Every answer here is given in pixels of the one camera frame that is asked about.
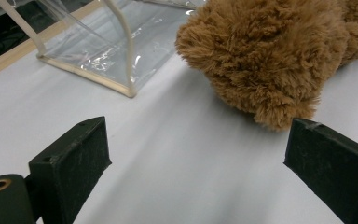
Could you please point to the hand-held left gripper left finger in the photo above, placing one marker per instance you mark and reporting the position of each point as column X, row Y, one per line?
column 71, row 168

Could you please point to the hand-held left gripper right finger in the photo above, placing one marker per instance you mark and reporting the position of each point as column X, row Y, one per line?
column 335, row 168

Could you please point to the brown teddy bear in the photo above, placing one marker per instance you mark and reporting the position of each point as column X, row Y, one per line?
column 267, row 56

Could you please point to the clear plastic bag beige trim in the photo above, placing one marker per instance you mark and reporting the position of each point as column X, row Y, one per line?
column 105, row 53

